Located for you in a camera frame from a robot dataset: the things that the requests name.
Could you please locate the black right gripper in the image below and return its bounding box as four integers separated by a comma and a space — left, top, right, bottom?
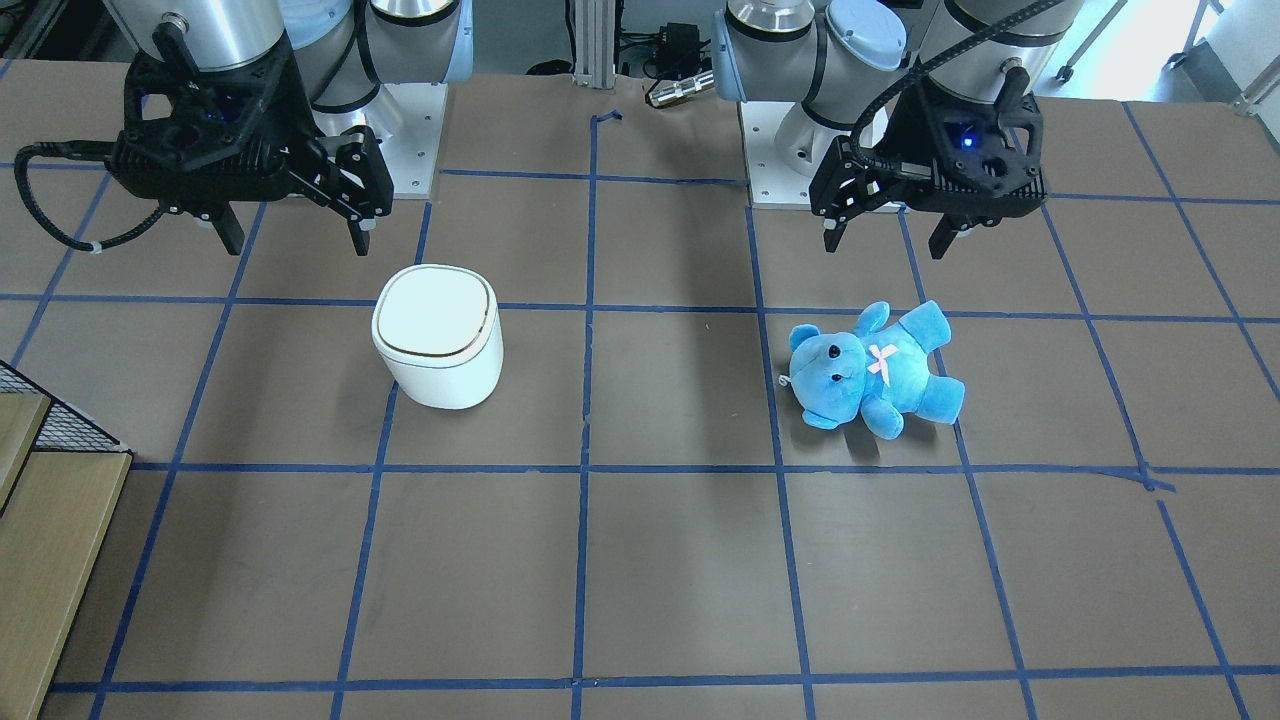
105, 22, 394, 258

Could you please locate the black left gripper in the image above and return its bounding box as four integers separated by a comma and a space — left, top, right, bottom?
809, 64, 1050, 260

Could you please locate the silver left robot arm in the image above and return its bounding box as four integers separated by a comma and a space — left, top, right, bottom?
710, 1, 1082, 259

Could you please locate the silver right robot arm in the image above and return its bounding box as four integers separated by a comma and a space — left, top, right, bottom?
105, 1, 475, 256

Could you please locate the white lidded trash can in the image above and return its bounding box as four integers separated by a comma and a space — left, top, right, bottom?
371, 264, 504, 410

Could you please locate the blue teddy bear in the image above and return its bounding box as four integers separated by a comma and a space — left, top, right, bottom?
778, 300, 966, 439

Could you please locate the silver metal cylinder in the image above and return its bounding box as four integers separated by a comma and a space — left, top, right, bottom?
645, 70, 716, 110

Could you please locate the black power adapter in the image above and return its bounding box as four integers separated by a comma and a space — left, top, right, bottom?
654, 22, 701, 65

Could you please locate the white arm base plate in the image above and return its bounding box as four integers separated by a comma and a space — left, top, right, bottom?
312, 83, 451, 200
739, 101, 840, 211

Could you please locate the black corrugated cable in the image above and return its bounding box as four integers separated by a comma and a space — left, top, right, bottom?
13, 141, 195, 252
851, 0, 1068, 163

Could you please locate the aluminium frame post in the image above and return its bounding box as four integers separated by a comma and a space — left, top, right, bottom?
568, 1, 618, 92

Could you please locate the wooden shelf with wire mesh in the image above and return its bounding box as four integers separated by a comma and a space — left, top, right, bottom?
1, 363, 133, 719

